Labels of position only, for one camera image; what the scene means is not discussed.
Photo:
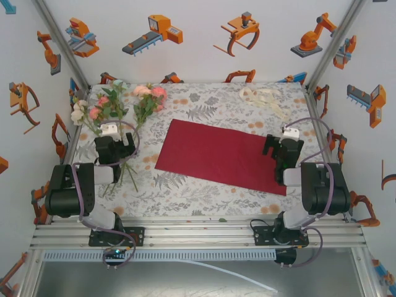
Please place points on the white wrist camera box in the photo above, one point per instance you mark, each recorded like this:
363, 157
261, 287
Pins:
109, 129
290, 133

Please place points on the cream ribbon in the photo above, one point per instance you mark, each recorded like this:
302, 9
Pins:
247, 93

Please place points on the white plastic tube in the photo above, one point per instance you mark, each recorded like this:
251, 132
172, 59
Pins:
272, 289

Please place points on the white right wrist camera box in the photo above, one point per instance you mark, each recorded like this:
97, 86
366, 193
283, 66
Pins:
290, 133

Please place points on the aluminium frame post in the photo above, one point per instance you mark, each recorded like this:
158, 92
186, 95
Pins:
334, 43
62, 43

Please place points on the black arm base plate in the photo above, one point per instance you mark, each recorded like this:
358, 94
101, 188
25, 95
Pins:
139, 236
261, 235

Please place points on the white fake rose stem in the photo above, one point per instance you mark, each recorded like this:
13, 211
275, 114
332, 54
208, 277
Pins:
76, 115

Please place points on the black controller board green light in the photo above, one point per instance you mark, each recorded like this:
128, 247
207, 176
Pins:
115, 252

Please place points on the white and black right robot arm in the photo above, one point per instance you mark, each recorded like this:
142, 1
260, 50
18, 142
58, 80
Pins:
328, 198

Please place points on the mint green fake flower stem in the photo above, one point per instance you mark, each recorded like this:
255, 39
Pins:
118, 83

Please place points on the black round connector block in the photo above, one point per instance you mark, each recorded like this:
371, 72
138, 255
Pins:
286, 256

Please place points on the aluminium frame rails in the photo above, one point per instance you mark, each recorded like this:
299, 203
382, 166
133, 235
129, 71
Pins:
198, 232

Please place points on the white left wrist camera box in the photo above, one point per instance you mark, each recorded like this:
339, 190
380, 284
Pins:
109, 129

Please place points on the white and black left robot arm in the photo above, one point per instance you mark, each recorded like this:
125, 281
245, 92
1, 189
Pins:
66, 198

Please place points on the pink fake rose stem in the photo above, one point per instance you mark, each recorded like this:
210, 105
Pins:
103, 100
159, 92

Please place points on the aluminium side rail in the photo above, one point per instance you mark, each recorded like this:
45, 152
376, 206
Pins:
72, 139
314, 108

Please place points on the floral print tablecloth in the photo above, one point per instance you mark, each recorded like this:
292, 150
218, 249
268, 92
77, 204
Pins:
201, 198

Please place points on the red wrapping paper sheet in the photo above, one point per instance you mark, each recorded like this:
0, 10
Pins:
216, 148

